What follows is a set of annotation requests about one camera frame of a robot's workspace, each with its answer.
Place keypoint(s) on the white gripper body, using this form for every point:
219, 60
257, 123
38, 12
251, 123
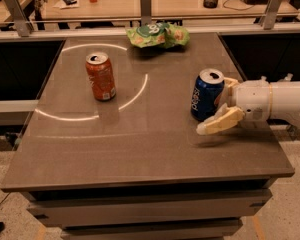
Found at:
251, 97

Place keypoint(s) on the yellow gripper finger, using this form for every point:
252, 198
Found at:
230, 83
225, 118

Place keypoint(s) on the blue pepsi can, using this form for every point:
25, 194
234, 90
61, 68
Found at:
206, 94

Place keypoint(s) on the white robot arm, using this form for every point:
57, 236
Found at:
285, 102

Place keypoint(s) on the orange soda can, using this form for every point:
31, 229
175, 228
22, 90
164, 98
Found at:
101, 77

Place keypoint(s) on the green chip bag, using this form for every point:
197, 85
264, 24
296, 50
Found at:
162, 35

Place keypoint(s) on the black mesh pen cup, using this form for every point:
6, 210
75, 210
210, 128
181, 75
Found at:
210, 3

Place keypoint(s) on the grey drawer cabinet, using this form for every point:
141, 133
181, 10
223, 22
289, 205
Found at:
175, 212

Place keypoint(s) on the metal railing frame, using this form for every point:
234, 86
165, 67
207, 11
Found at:
22, 19

